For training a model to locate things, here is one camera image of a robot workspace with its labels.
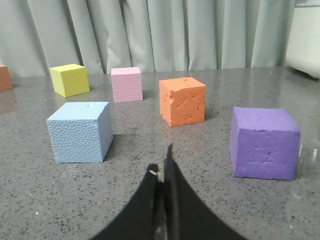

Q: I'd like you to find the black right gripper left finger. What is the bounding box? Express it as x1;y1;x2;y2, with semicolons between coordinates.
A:
93;164;159;240

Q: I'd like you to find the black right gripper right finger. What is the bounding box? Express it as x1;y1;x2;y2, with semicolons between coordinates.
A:
164;144;244;240

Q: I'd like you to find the textured light blue foam cube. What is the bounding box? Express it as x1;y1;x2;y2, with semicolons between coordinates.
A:
46;101;113;163

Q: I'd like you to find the purple foam cube right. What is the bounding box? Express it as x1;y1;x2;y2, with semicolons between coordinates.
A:
229;107;301;180

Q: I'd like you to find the dented orange foam cube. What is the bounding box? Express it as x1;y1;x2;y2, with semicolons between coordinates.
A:
159;77;207;127

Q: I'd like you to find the pink foam cube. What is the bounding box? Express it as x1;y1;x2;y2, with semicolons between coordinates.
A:
111;67;143;103

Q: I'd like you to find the yellow foam cube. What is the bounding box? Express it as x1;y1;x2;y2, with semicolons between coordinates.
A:
50;63;90;98

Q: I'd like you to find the smooth orange foam cube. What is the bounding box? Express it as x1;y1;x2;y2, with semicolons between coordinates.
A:
0;64;13;92

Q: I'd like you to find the white appliance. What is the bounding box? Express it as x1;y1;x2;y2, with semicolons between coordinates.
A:
285;0;320;79

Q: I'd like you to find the grey curtain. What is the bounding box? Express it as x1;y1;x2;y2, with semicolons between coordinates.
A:
0;0;295;77

